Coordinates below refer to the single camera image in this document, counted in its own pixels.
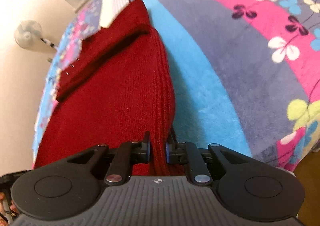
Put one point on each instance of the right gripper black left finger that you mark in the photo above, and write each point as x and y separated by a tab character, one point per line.
72	185

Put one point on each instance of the white standing fan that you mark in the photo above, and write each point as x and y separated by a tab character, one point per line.
28	33

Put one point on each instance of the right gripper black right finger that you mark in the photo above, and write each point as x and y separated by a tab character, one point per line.
246	187

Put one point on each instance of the colourful floral striped bed blanket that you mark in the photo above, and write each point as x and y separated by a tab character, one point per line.
245	73

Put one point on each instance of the dark red knit sweater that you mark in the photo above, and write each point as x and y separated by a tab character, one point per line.
118	89

